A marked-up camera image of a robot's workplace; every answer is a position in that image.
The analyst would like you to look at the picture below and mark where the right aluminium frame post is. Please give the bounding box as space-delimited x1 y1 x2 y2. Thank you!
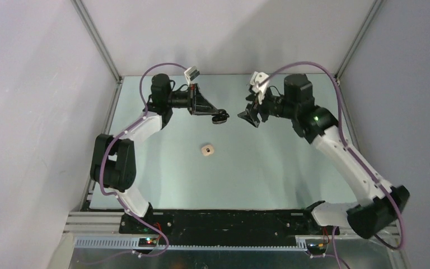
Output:
335 0 386 79

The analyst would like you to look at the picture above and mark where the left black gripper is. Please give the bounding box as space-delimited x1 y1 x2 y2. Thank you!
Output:
165 84 218 117

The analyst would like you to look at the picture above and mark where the beige earbud charging case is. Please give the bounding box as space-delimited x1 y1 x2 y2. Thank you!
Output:
201 144 214 156

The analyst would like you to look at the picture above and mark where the right controller board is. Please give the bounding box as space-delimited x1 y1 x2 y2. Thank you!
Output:
307 243 328 251

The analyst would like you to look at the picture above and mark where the left aluminium frame post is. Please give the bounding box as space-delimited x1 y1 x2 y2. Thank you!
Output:
71 0 121 83

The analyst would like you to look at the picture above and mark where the left controller board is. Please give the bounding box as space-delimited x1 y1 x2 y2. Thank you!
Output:
138 237 158 248

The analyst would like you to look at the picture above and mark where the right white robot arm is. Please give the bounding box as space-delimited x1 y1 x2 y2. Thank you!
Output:
238 72 410 239

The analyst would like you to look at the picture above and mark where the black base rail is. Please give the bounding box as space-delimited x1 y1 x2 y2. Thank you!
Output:
120 207 331 249

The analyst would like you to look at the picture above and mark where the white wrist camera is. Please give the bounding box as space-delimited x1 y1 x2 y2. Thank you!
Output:
184 66 200 85
250 71 269 104

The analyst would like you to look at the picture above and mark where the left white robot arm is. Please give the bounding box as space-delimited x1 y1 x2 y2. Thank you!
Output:
90 73 230 234

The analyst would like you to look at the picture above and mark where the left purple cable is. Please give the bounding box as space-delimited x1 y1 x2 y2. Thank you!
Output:
99 62 190 258

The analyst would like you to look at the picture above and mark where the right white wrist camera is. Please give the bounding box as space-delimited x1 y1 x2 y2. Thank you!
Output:
250 71 269 104

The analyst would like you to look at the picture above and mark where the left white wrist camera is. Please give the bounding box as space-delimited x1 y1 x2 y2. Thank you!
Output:
184 66 200 85

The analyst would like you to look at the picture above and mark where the controller board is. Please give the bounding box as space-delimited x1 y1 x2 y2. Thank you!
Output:
307 243 328 251
138 237 158 248

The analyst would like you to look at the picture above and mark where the aluminium frame post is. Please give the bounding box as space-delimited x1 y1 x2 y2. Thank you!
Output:
335 0 386 79
71 0 121 83

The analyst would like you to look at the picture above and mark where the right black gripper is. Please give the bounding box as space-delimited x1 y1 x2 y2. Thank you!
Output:
237 86 297 128

